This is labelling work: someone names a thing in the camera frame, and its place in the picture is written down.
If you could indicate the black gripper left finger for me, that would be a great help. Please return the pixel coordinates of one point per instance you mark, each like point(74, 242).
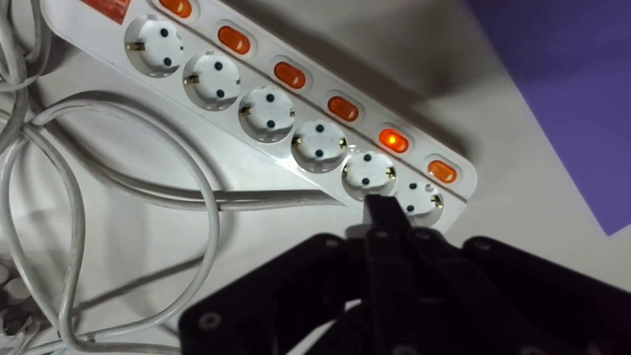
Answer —
point(317, 282)

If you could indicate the white power strip orange switches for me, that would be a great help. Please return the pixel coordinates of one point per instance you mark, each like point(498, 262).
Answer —
point(198, 47)

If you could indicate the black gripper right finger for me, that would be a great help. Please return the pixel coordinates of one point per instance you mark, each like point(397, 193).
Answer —
point(474, 282)

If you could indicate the purple mat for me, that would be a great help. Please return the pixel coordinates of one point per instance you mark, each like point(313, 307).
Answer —
point(573, 85)

